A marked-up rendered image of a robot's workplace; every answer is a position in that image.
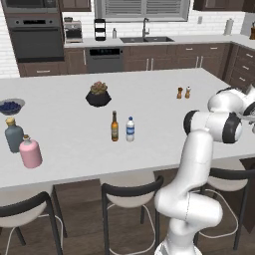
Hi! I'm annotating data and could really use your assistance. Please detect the black and white coffee machine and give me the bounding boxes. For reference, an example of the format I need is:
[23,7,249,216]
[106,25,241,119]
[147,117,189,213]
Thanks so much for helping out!
[94,18,107,42]

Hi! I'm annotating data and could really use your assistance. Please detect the pink round bottle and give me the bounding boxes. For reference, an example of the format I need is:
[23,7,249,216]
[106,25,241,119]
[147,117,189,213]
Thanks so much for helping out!
[18,133,44,169]

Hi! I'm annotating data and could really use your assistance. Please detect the white stool with black frame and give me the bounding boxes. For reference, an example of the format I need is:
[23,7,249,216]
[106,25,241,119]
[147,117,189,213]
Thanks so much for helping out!
[0,183,69,255]
[101,170,164,255]
[193,157,255,251]

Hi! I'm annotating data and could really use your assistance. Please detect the brown base cupboard run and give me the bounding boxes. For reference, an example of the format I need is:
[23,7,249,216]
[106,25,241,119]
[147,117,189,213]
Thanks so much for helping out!
[17,42,255,95]

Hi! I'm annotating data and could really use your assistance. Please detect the dark sink tap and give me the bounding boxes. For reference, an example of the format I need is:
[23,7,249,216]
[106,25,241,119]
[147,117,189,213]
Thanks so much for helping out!
[141,17,150,39]

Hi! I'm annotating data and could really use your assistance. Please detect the black pot with plant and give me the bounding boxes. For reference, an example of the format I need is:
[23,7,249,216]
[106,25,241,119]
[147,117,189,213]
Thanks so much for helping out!
[85,81,113,109]

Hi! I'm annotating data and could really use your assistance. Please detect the grey-blue bottle with cork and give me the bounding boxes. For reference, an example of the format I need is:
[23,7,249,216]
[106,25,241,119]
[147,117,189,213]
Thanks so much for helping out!
[4,117,25,154]

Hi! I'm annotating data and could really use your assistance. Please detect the brown glass beer bottle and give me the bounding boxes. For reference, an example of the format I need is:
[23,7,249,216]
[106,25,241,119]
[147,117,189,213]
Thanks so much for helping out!
[111,110,120,142]

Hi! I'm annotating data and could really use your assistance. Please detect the dark grey dishwasher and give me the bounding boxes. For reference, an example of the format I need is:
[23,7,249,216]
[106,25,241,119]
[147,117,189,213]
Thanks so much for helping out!
[85,47,125,75]

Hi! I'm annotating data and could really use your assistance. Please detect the silver toaster oven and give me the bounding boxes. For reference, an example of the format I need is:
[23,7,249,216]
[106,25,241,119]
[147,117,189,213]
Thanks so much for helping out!
[63,20,84,44]

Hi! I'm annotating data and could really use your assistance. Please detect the window with blinds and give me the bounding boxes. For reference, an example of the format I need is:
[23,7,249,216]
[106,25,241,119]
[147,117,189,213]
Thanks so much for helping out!
[94,0,191,23]

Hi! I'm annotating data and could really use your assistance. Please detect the bowl of blueberries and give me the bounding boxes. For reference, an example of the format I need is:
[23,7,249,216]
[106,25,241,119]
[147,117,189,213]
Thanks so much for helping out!
[0,98,26,117]

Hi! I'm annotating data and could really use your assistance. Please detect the brown wall cupboards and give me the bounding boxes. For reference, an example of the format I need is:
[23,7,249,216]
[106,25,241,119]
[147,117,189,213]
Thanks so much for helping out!
[192,0,255,14]

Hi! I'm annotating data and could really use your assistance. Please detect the microwave oven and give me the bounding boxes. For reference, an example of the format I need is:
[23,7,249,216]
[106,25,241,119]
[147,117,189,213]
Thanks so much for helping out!
[1,0,60,15]

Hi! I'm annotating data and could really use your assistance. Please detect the brown wall cupboard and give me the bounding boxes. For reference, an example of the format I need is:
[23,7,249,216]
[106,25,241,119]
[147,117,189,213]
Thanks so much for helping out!
[59,0,93,13]

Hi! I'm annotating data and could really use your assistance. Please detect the dark sink basin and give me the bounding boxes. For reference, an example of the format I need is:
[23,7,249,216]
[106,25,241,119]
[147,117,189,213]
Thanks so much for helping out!
[120,36,175,44]

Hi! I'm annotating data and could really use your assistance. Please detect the clear plastic water bottle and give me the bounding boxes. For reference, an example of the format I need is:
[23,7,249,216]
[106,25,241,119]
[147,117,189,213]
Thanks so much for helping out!
[126,116,135,143]

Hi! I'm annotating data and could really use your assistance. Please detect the black built-in oven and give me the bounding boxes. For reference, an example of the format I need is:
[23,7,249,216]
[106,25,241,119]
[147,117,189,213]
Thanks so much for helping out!
[5,13,66,64]

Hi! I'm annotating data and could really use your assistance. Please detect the white paper towel roll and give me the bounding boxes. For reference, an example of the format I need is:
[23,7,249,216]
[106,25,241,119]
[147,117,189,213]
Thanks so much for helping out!
[223,18,235,37]

